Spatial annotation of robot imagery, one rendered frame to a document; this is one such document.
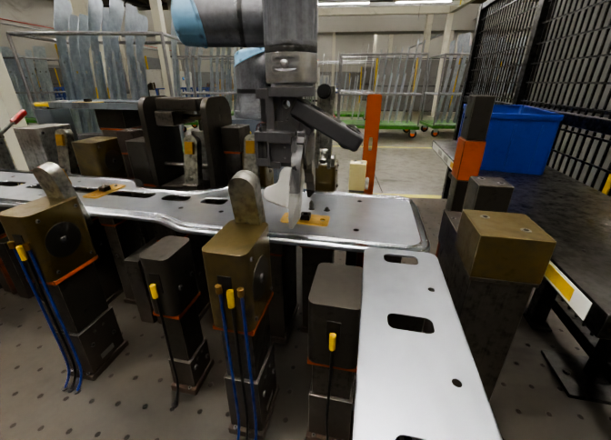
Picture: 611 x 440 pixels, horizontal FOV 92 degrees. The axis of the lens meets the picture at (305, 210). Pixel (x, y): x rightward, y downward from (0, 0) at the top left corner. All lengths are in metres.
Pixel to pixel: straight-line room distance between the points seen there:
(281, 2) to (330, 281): 0.36
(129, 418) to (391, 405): 0.50
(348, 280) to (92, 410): 0.51
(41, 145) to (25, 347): 0.51
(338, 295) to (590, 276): 0.27
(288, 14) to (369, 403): 0.43
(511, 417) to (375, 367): 0.44
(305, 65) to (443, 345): 0.37
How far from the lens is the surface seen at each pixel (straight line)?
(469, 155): 0.69
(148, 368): 0.74
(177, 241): 0.52
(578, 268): 0.46
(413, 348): 0.31
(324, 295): 0.38
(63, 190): 0.63
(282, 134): 0.45
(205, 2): 0.57
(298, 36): 0.44
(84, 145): 0.96
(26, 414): 0.78
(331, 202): 0.60
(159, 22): 7.31
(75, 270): 0.65
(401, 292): 0.37
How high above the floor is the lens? 1.22
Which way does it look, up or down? 24 degrees down
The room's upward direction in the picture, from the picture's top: straight up
